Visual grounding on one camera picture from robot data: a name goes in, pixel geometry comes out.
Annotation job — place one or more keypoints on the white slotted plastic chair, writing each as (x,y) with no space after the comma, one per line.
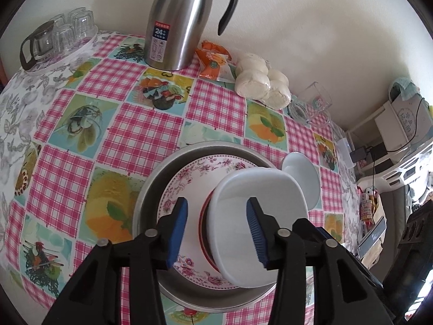
(399,172)

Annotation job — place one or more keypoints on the black power adapter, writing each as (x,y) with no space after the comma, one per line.
(359,155)

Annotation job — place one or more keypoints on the orange snack packet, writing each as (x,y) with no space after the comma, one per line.
(213,62)

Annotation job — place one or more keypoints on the white shelf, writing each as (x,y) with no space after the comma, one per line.
(382,122)

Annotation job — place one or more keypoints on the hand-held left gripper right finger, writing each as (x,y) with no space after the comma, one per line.
(255,235)

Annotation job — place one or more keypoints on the round stainless steel basin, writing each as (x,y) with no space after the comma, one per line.
(152,189)

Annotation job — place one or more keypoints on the colourful snack packets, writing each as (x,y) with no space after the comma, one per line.
(367,206)

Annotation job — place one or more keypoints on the small floral bowl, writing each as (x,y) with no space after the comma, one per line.
(301,176)

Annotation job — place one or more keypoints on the clear plastic box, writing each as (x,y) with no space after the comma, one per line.
(345,152)

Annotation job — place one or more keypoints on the white printed cover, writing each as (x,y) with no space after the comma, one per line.
(409,118)

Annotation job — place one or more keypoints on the upturned drinking glass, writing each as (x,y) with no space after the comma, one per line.
(59,20)
(83,23)
(66,39)

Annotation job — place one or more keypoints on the white round tray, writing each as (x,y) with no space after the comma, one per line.
(86,45)

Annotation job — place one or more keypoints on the red rimmed strawberry bowl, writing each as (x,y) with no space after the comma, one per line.
(204,225)

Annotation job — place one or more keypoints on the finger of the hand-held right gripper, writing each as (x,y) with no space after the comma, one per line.
(304,228)

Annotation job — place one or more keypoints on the grey leaf pattern tablecloth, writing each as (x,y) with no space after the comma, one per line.
(17,108)

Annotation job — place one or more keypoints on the blue flat box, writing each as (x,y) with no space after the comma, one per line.
(373,237)

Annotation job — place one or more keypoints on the teal cloth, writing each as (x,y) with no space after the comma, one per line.
(404,86)

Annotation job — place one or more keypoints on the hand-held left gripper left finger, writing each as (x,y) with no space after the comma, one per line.
(177,233)

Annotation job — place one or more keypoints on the white square bowl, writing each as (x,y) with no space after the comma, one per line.
(233,216)

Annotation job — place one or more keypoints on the round pink floral plate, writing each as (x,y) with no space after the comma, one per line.
(189,189)

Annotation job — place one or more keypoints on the printed glass mug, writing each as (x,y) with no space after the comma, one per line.
(319,103)

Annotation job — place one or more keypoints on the bag of white steamed buns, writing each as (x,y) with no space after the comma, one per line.
(253,78)

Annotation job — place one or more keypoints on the stainless steel thermos jug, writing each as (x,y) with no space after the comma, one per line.
(179,17)

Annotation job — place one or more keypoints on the grey cushion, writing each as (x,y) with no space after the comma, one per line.
(395,210)

